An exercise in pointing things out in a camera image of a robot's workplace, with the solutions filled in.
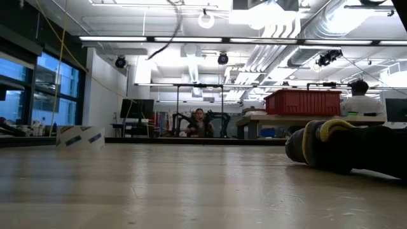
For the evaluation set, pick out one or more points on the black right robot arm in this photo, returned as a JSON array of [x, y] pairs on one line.
[[402, 9]]

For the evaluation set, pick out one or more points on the black background robot arm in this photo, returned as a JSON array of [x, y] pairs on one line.
[[178, 117], [224, 116]]

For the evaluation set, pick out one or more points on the person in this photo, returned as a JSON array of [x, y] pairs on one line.
[[199, 125], [361, 105]]

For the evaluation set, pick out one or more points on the black round ceiling speaker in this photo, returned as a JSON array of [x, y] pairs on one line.
[[120, 62], [223, 58]]

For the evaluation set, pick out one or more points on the blue bin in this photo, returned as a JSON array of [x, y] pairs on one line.
[[267, 132]]

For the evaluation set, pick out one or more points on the black computer monitor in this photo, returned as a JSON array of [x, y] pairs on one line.
[[397, 109], [136, 108]]

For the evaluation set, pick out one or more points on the black monitor desk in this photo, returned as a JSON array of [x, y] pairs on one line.
[[127, 127]]

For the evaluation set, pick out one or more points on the wooden table green legs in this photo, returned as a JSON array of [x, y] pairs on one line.
[[302, 120]]

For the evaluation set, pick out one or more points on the red ribbed crate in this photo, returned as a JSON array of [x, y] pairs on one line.
[[302, 103]]

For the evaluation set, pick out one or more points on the black overhead box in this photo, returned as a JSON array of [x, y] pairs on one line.
[[245, 4]]

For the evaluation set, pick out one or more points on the black beam with light strips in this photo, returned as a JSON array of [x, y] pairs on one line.
[[111, 38]]

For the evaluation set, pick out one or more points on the black and yellow glove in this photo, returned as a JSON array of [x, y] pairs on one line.
[[365, 149]]

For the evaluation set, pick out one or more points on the black framed window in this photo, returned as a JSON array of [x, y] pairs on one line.
[[30, 95]]

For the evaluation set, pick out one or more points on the black shelf table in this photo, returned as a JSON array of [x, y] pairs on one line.
[[12, 130]]

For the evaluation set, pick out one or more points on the black gantry frame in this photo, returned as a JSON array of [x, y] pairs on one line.
[[200, 85]]

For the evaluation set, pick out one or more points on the black table frame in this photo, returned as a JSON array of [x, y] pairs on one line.
[[190, 141]]

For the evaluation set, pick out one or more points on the black ceiling camera cluster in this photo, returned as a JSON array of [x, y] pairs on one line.
[[329, 57]]

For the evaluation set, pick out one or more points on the silver ventilation duct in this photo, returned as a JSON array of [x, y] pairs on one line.
[[318, 25]]

